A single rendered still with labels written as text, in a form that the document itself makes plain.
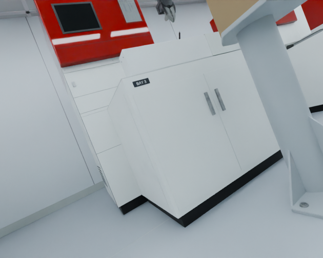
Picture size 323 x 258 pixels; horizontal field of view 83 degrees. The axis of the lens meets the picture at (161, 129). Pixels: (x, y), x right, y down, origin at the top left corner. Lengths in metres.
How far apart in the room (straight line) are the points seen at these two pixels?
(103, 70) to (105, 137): 0.55
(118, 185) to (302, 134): 1.20
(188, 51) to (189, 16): 3.43
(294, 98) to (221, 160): 0.46
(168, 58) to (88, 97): 0.74
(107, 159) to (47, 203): 1.70
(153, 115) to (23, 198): 2.45
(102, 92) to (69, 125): 1.52
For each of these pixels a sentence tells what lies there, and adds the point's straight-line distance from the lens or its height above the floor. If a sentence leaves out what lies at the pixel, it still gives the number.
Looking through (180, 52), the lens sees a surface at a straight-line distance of 1.13.
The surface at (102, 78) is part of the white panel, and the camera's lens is 1.60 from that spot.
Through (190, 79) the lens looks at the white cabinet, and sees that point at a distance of 1.09.
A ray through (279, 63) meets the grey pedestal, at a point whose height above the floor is 0.59.
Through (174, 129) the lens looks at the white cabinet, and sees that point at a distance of 0.95.
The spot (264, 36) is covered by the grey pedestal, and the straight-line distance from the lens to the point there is 0.96.
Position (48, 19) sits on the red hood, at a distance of 1.76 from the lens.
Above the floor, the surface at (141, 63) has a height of 0.87.
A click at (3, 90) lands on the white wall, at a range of 3.25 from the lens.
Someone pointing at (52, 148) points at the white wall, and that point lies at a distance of 2.98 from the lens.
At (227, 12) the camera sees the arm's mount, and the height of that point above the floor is 0.89.
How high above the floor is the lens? 0.53
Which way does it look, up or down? 1 degrees down
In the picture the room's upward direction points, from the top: 22 degrees counter-clockwise
